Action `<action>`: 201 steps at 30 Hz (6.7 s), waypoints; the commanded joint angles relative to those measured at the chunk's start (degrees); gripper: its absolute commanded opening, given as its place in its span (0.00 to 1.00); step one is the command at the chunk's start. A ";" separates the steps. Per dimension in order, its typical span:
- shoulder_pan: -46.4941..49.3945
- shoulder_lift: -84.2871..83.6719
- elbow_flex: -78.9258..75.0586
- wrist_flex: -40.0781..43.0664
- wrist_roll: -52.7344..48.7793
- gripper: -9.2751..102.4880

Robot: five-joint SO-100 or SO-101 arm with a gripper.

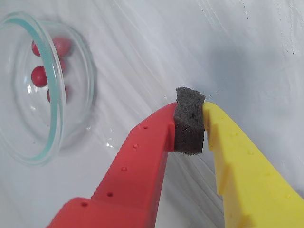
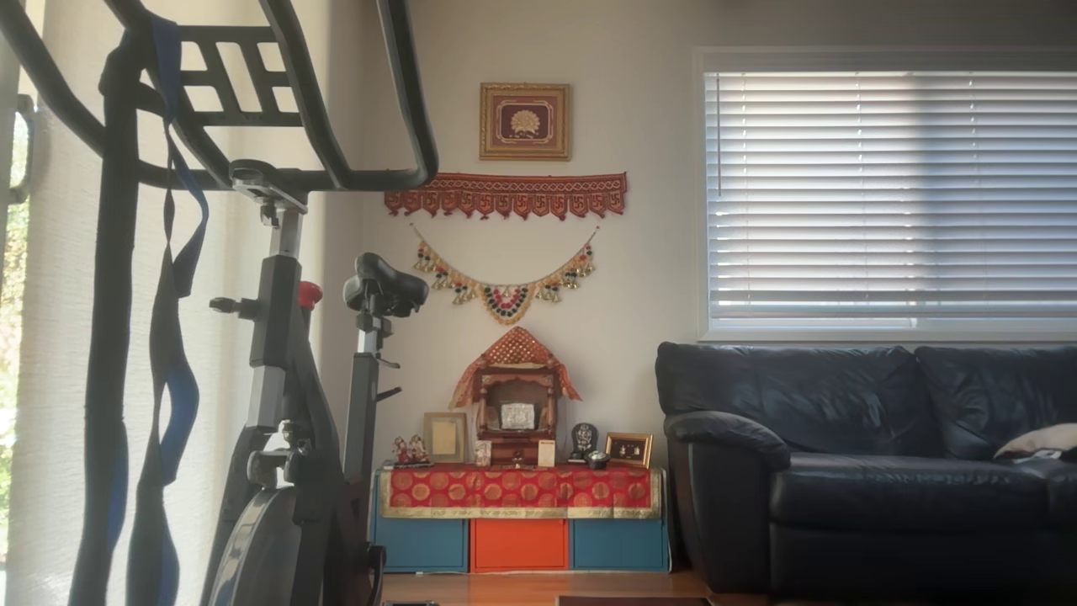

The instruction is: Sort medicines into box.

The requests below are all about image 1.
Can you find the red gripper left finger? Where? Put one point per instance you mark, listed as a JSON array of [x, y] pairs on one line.
[[133, 171]]

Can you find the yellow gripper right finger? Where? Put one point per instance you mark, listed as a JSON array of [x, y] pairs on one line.
[[251, 180]]

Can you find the clear glass bowl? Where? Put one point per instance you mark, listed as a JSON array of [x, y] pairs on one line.
[[78, 114]]

